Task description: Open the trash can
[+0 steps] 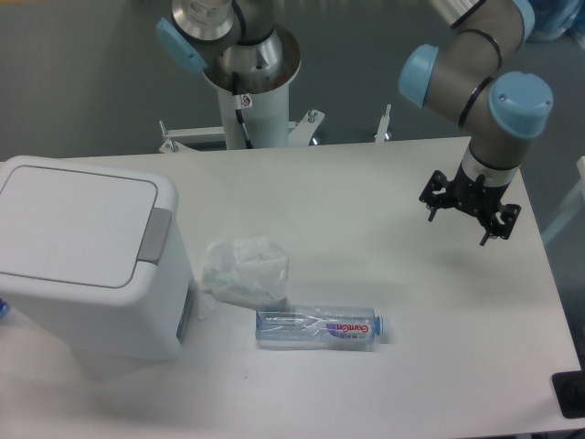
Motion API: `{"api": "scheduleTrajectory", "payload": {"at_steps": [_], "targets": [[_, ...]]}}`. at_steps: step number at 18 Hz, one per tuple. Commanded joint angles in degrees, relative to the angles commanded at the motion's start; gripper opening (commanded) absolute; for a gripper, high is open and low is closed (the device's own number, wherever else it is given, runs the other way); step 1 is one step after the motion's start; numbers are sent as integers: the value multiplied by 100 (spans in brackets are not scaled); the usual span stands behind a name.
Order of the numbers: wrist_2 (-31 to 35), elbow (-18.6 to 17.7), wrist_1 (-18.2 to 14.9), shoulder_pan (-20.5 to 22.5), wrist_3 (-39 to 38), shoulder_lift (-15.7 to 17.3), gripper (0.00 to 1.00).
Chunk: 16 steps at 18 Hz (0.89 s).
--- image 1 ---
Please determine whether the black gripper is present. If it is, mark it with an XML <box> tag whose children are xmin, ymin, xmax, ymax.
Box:
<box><xmin>419</xmin><ymin>165</ymin><xmax>521</xmax><ymax>246</ymax></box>

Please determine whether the white push-lid trash can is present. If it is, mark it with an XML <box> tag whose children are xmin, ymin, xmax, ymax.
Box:
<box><xmin>1</xmin><ymin>155</ymin><xmax>195</xmax><ymax>360</ymax></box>

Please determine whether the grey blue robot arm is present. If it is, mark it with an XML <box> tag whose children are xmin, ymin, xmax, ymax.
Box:
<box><xmin>155</xmin><ymin>1</ymin><xmax>553</xmax><ymax>240</ymax></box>

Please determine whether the blue plastic bag background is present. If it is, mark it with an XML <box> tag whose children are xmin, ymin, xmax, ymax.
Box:
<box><xmin>527</xmin><ymin>0</ymin><xmax>584</xmax><ymax>43</ymax></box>

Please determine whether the black device at table edge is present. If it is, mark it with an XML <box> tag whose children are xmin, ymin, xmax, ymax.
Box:
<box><xmin>552</xmin><ymin>370</ymin><xmax>584</xmax><ymax>419</ymax></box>

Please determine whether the clear plastic water bottle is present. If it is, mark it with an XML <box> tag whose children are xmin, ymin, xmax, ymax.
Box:
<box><xmin>255</xmin><ymin>305</ymin><xmax>385</xmax><ymax>347</ymax></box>

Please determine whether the crumpled clear plastic bag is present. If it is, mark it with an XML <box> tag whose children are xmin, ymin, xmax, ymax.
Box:
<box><xmin>196</xmin><ymin>237</ymin><xmax>290</xmax><ymax>320</ymax></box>

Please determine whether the white frame at right edge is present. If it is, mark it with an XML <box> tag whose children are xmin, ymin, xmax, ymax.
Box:
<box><xmin>541</xmin><ymin>156</ymin><xmax>584</xmax><ymax>246</ymax></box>

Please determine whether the white pedestal base frame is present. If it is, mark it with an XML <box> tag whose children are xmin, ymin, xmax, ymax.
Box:
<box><xmin>159</xmin><ymin>109</ymin><xmax>325</xmax><ymax>154</ymax></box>

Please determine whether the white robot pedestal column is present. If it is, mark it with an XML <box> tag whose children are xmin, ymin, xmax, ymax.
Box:
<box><xmin>200</xmin><ymin>25</ymin><xmax>303</xmax><ymax>150</ymax></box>

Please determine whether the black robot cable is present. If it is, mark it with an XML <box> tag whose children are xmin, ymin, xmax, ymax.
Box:
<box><xmin>230</xmin><ymin>71</ymin><xmax>255</xmax><ymax>150</ymax></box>

